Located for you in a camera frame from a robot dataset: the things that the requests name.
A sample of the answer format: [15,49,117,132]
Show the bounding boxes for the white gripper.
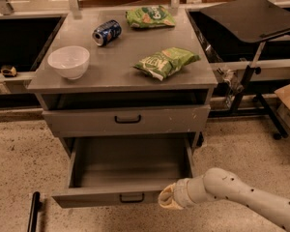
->
[158,178,195,210]

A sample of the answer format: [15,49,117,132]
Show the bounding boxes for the grey drawer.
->
[53,133,195,208]
[43,105,210,137]

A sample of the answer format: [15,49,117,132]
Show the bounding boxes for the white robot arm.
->
[158,168,290,232]

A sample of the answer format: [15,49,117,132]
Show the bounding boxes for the grey top drawer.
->
[43,105,210,137]

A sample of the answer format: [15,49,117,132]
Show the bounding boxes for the grey drawer cabinet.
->
[29,9,218,152]

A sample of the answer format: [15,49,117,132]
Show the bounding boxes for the black pole on floor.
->
[27,191,42,232]

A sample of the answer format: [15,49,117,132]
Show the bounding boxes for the green chip bag front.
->
[133,47,200,81]

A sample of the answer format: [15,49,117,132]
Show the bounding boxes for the green chip bag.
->
[133,47,200,81]
[126,6,176,29]

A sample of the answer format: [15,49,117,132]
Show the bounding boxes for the white ceramic bowl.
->
[47,45,90,79]

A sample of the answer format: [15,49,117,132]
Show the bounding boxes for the blue soda can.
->
[92,20,122,46]

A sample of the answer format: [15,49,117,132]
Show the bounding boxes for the green chip bag rear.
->
[126,6,176,29]

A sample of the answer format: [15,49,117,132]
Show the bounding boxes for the black tray stand table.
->
[192,0,290,139]

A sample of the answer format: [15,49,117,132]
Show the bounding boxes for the yellow tape measure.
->
[0,65,17,77]

